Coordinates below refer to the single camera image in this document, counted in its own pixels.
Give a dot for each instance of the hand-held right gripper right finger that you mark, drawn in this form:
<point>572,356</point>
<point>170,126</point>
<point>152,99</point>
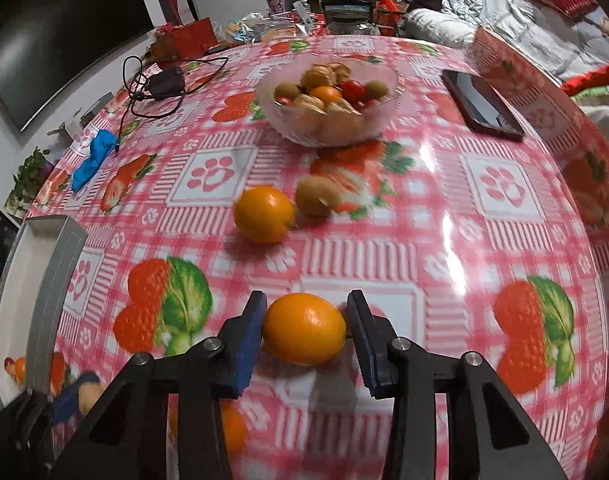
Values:
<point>367,350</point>

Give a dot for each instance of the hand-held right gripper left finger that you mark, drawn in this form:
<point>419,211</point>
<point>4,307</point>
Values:
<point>247,355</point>

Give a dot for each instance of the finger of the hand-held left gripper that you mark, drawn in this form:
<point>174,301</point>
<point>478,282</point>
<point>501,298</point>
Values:
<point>69,400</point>

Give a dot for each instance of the large orange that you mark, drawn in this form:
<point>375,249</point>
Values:
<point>304,327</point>

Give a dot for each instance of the round orange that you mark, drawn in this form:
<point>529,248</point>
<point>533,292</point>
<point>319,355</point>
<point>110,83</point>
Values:
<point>264,215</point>

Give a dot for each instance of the golden-brown kiwi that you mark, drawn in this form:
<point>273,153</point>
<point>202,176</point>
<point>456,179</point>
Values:
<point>317,196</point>

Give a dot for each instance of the clear glass bowl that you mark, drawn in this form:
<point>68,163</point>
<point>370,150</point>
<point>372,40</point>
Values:
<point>329,127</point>

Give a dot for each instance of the small orange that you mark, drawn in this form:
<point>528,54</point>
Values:
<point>17,369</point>

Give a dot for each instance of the red strawberry print tablecloth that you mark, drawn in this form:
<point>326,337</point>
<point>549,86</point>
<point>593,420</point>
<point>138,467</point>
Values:
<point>434,240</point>

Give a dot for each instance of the green potted plant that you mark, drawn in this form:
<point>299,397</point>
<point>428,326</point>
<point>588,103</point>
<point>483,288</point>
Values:
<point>29,180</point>

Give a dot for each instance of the blue cloth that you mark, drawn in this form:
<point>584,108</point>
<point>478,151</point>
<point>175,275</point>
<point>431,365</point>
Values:
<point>92,160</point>

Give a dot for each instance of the small mandarin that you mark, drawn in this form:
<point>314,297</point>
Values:
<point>325,95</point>

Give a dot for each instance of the red cherry tomato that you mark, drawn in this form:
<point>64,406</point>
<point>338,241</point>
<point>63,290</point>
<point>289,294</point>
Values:
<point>353,91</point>

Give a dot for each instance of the green kiwi berry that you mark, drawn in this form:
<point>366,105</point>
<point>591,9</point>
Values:
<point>287,92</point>

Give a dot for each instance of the black smartphone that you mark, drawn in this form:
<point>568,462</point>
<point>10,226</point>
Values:
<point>482,105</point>

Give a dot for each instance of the red gift box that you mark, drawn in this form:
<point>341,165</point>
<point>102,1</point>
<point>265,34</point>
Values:
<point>189,40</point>

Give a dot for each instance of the white plastic chair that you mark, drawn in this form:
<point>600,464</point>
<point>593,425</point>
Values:
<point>606,130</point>

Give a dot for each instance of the clear plastic snack bags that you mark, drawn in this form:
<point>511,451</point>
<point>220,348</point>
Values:
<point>257,27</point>

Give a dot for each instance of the dark round container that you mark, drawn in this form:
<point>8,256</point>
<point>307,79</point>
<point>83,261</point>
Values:
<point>352,20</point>

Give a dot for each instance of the red snack bag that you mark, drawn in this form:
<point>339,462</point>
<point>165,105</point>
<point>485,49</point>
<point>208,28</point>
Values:
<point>390,15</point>

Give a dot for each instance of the white phone stand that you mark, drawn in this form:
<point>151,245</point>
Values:
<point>303,16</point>

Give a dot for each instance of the purple label cup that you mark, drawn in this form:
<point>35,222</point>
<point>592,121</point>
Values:
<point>276,4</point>

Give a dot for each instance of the red fringed pillow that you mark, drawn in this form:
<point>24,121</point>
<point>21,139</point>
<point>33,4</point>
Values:
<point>594,80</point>

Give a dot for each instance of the grey striped sofa blanket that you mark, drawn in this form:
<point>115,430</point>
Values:
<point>509,25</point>

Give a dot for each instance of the black television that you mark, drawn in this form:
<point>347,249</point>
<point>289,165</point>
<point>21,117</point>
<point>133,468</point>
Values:
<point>59,35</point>

